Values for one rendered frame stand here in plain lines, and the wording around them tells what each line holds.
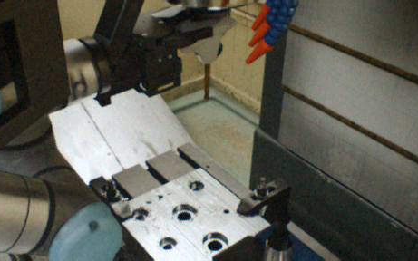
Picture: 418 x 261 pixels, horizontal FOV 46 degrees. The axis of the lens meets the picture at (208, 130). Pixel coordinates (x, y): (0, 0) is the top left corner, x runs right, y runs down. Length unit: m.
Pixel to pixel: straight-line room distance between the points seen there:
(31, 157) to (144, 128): 1.15
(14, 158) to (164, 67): 0.21
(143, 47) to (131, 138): 1.08
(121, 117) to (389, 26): 1.01
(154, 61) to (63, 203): 0.22
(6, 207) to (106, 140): 1.21
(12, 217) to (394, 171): 0.86
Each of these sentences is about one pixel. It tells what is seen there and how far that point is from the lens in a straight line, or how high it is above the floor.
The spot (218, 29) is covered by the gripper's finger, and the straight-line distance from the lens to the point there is 0.66.
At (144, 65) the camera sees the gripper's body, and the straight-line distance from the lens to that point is 0.62.
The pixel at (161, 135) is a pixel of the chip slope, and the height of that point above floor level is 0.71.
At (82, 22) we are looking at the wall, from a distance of 1.77.
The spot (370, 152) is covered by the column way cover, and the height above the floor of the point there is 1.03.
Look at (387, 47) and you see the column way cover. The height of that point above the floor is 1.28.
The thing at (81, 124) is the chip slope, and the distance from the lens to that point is 1.69.
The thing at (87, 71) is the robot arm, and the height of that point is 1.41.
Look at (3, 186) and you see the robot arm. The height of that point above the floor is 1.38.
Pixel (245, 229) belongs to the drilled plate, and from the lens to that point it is 0.96.
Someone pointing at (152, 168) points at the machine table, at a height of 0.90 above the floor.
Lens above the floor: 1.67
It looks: 34 degrees down
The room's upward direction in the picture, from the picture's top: 1 degrees clockwise
